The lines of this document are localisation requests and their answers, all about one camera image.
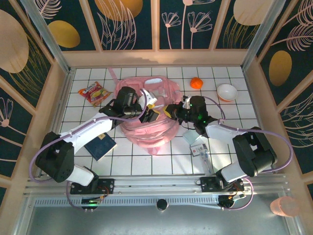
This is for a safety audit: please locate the pink student backpack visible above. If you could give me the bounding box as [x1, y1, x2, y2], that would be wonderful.
[107, 67, 181, 156]

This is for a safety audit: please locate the white red card pack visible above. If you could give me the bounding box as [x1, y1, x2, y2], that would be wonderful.
[190, 143, 207, 156]

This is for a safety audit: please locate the dark blue book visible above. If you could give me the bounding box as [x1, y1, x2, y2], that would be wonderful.
[84, 133, 117, 162]

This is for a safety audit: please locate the clear toothbrush pack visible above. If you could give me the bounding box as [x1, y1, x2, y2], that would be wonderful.
[199, 149, 213, 175]

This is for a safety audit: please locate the orange fruit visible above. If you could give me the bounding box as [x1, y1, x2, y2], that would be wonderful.
[190, 77, 204, 90]

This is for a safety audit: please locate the orange snack packet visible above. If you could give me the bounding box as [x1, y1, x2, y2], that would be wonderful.
[77, 81, 112, 108]

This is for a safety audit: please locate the white orange bowl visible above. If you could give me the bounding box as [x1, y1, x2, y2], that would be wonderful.
[217, 83, 238, 103]

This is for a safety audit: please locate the black round knob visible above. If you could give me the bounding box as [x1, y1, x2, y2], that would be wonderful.
[156, 198, 169, 211]

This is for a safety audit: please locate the right control board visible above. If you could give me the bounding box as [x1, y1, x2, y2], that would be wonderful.
[218, 192, 246, 210]

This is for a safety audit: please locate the control board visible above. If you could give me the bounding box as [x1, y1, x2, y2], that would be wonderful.
[81, 195, 105, 211]
[218, 192, 246, 210]

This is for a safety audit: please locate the left control board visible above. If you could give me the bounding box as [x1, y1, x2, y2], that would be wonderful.
[81, 195, 105, 211]

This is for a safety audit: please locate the grey metal tray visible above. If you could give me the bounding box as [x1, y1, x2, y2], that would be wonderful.
[14, 193, 301, 235]

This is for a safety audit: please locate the translucent pink cup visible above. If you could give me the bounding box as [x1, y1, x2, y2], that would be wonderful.
[270, 195, 300, 217]

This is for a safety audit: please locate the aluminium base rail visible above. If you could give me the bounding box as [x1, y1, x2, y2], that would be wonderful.
[24, 172, 293, 196]

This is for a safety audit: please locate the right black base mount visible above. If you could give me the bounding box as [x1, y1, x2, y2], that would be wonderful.
[200, 175, 245, 194]

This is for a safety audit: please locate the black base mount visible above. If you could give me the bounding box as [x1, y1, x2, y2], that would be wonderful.
[200, 175, 245, 194]
[70, 178, 115, 195]

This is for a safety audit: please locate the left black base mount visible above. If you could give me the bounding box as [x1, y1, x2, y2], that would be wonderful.
[70, 178, 115, 195]

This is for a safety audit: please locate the slotted metal cable duct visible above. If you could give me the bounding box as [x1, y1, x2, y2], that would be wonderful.
[34, 197, 221, 210]

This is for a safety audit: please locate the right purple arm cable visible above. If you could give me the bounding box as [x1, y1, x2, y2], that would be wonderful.
[202, 95, 294, 212]

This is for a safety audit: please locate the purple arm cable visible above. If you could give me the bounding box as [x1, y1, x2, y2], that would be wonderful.
[28, 89, 150, 210]
[202, 95, 294, 212]

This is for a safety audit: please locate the aluminium corner post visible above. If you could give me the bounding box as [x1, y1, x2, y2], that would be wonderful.
[241, 0, 286, 71]
[19, 0, 72, 74]

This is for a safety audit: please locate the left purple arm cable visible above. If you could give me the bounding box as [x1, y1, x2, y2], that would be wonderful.
[28, 89, 150, 210]

